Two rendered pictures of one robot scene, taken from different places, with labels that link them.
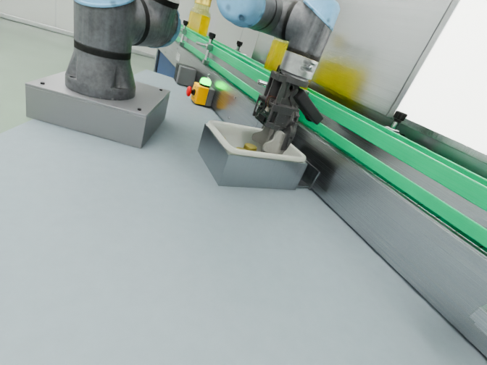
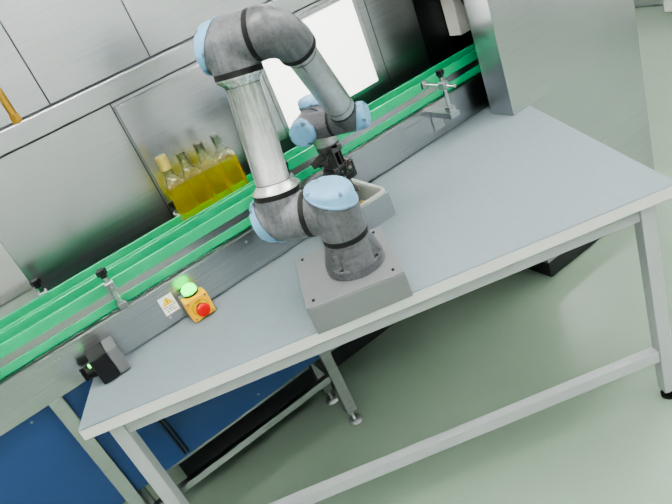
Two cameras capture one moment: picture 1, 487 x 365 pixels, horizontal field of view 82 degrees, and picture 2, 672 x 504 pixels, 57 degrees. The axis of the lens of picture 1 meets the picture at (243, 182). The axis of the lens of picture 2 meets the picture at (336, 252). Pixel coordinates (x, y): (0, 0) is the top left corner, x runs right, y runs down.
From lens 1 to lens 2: 1.87 m
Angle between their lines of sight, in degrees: 68
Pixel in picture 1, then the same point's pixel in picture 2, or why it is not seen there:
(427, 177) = (376, 119)
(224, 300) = (482, 173)
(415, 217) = (394, 133)
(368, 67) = not seen: hidden behind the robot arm
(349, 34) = (198, 127)
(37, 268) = (515, 199)
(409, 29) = not seen: hidden behind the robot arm
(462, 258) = (415, 122)
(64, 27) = not seen: outside the picture
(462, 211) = (396, 113)
